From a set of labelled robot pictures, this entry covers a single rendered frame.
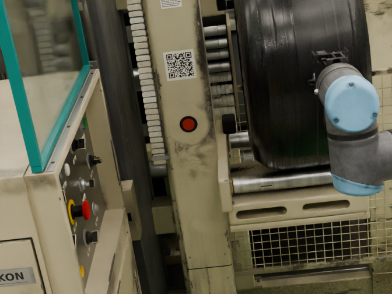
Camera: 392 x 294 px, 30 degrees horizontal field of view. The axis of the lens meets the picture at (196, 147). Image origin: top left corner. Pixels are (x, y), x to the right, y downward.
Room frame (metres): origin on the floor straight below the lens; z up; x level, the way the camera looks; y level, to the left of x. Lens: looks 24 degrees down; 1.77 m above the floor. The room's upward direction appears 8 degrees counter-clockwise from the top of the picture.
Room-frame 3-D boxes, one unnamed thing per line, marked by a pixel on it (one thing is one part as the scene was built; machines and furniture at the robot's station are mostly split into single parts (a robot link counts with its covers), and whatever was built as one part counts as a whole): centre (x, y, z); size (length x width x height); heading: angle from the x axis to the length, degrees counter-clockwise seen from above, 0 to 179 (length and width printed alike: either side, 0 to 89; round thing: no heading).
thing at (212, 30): (2.20, -0.06, 1.05); 0.20 x 0.15 x 0.30; 86
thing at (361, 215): (1.80, -0.25, 0.80); 0.37 x 0.36 x 0.02; 176
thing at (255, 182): (1.66, -0.24, 0.90); 0.35 x 0.05 x 0.05; 86
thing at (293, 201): (1.66, -0.24, 0.83); 0.36 x 0.09 x 0.06; 86
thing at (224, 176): (1.82, -0.07, 0.90); 0.40 x 0.03 x 0.10; 176
